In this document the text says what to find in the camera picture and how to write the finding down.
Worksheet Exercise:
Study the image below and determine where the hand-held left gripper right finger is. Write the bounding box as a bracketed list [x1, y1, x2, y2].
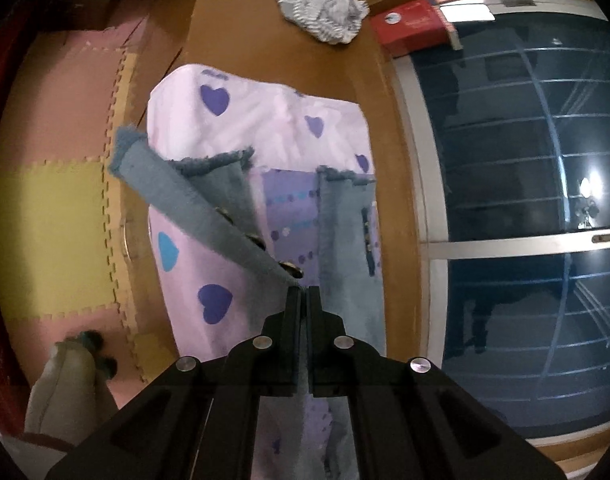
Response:
[307, 286, 568, 480]

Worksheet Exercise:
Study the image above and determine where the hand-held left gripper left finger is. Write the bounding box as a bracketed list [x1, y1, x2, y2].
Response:
[44, 288, 302, 480]

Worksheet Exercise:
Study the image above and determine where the blue denim garment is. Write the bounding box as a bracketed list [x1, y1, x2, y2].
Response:
[108, 125, 388, 480]

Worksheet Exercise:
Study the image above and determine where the pink heart-print blanket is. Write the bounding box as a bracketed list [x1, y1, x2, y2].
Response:
[146, 64, 386, 480]

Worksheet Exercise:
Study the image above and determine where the person's leg in beige pants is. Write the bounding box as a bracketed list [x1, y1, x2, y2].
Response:
[22, 330, 120, 453]

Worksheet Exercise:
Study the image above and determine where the glass sliding door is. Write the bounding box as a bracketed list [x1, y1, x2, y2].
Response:
[392, 0, 610, 443]

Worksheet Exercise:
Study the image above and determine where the pink and yellow foam mat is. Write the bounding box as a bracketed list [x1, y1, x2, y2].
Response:
[0, 12, 186, 411]

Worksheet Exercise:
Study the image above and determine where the wooden table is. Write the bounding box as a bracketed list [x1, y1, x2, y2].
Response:
[116, 0, 610, 480]

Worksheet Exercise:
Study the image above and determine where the red box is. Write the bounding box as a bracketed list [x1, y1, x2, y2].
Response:
[369, 0, 464, 56]

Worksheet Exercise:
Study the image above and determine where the grey striped crumpled garment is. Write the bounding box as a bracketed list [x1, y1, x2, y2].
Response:
[276, 0, 371, 46]

